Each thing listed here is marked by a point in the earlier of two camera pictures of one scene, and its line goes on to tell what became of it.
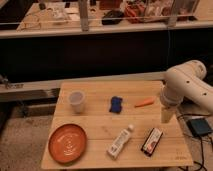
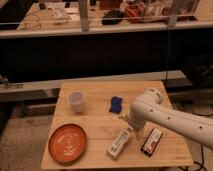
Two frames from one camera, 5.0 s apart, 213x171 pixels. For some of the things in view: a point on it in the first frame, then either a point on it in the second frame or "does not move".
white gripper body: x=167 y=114 → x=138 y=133
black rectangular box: x=152 y=141 does not move
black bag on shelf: x=112 y=17 does not move
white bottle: x=120 y=140 does not move
